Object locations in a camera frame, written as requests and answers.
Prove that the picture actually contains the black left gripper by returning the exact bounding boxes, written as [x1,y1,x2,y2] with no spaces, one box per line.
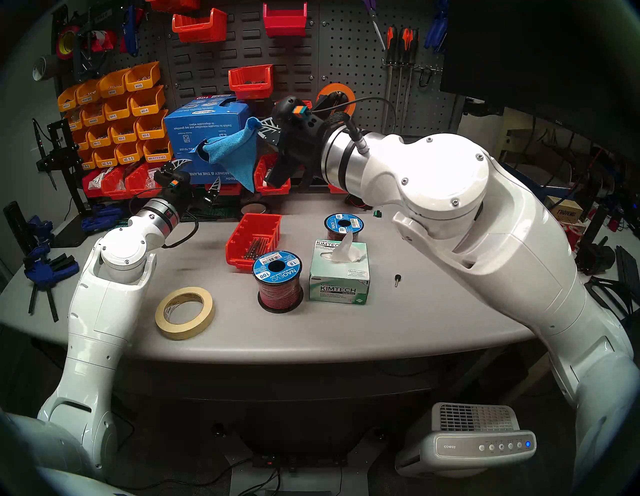
[170,159,224,211]

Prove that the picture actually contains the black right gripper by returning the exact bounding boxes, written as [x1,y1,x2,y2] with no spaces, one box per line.
[256,117,326,190]

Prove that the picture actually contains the blue microfiber shop towel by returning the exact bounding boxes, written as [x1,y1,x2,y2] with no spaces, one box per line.
[195,116,262,193]

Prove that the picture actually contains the blue cardboard wipes box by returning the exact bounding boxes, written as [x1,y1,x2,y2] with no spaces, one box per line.
[163,95,258,183]

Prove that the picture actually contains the yellow bin labelled M4 HEX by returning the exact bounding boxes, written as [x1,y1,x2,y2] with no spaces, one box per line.
[143,137,173,163]

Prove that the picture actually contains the red bin with markers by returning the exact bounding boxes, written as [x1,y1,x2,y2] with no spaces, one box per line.
[254,154,292,196]

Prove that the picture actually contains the yellow bin labelled M3-6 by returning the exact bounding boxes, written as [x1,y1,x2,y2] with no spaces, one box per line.
[136,111,170,141]

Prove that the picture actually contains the yellow bin labelled M2.5-5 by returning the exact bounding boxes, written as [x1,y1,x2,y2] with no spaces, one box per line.
[116,142,147,167]

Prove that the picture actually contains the red bin with nails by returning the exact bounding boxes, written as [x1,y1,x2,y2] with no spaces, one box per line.
[225,213,282,272]

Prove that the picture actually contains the orange tape roll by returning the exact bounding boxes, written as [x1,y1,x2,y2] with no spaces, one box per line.
[316,82,357,118]

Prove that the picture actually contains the yellow bin labelled M3-8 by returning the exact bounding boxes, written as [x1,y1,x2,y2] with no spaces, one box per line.
[110,120,141,146]

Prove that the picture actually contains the yellow bin labelled M3-4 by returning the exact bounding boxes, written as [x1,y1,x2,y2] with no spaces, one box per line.
[131,86,167,117]

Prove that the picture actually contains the pile of metal nails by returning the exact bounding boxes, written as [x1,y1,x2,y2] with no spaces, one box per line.
[242,236,271,261]

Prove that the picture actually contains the clear plastic parts bag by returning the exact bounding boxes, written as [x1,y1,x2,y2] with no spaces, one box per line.
[87,167,115,190]

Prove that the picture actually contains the dark grey pegboard panel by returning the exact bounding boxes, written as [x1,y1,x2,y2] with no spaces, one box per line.
[50,0,463,143]

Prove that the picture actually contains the blue hand clamp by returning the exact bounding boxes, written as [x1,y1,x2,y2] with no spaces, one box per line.
[81,202,126,233]

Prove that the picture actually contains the yellow bin labelled M4-6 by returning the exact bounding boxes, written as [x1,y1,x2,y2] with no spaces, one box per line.
[104,95,136,122]

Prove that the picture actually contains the yellow bin labelled M3X6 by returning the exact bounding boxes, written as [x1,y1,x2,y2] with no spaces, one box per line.
[126,61,162,92]

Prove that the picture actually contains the yellow bin labelled M4X8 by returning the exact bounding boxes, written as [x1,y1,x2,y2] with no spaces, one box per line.
[81,102,108,128]

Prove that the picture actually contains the black soldering stand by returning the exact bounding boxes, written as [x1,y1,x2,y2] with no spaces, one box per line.
[34,119,91,216]

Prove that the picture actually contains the yellow bin labelled M3X8 BAD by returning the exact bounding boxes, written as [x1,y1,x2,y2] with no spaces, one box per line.
[76,80,103,106]

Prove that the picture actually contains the beige masking tape roll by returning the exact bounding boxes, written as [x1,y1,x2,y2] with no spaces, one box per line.
[154,286,216,341]

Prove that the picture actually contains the green Kimtech tissue box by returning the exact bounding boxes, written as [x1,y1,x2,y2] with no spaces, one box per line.
[308,231,371,305]

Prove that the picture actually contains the red white tape roll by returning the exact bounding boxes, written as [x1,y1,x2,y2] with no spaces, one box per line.
[89,29,118,53]

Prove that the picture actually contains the blue black bar clamp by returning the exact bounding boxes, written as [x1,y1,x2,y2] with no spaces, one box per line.
[37,254,81,323]
[22,255,61,316]

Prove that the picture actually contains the red yellow tape roll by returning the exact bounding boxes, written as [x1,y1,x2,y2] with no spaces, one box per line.
[55,25,81,61]

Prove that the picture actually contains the blue spring clamp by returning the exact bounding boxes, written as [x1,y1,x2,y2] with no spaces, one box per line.
[434,0,451,48]
[424,12,446,53]

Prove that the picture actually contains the black computer monitor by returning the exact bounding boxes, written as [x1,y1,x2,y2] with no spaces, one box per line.
[440,0,640,161]

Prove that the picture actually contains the brown cardboard box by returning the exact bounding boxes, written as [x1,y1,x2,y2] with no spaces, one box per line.
[544,195,585,223]

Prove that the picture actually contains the black power strip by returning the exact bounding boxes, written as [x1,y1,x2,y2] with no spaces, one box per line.
[252,452,348,470]

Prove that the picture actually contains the grey robot torso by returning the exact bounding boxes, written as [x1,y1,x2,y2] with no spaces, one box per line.
[0,407,640,496]

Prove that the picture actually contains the black desk device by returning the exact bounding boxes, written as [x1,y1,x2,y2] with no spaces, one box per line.
[575,235,617,276]

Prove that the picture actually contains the white Coway air purifier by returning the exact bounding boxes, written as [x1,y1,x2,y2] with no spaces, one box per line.
[395,402,537,477]

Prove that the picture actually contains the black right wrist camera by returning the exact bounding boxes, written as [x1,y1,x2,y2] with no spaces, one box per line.
[274,96,321,136]

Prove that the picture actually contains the orange-red wall bin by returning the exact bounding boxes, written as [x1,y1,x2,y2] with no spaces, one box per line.
[228,64,275,100]
[171,7,228,43]
[147,0,201,12]

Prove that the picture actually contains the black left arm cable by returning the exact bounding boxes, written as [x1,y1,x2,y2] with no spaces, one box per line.
[160,215,200,250]

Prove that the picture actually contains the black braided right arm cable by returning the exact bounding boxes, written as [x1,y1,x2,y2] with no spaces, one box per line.
[310,96,398,156]

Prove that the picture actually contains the crimson wall bin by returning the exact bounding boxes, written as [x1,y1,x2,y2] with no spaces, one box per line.
[263,2,308,38]

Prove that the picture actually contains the small red wire spool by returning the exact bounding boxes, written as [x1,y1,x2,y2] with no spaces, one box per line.
[324,213,365,243]

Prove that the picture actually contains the large red wire spool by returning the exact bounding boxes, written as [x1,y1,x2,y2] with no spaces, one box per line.
[252,251,304,314]

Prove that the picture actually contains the orange handled screwdriver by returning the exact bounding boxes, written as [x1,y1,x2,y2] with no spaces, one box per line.
[381,26,398,133]
[397,27,418,132]

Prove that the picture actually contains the purple handled scissors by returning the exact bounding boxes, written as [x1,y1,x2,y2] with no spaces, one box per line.
[362,0,388,51]

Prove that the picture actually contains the grey duct tape roll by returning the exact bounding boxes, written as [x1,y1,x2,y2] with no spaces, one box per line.
[32,55,61,82]

